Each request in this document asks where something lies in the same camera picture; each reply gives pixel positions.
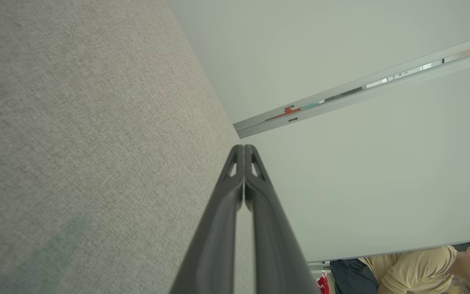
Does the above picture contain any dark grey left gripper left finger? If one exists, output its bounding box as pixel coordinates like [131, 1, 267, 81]
[170, 144, 245, 294]

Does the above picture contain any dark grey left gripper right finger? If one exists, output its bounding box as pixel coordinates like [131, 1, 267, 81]
[244, 144, 321, 294]

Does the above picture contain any small red fabric piece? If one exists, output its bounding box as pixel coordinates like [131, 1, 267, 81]
[316, 271, 330, 294]

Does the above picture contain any person in yellow shirt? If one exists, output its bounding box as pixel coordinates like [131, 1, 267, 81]
[330, 244, 470, 294]

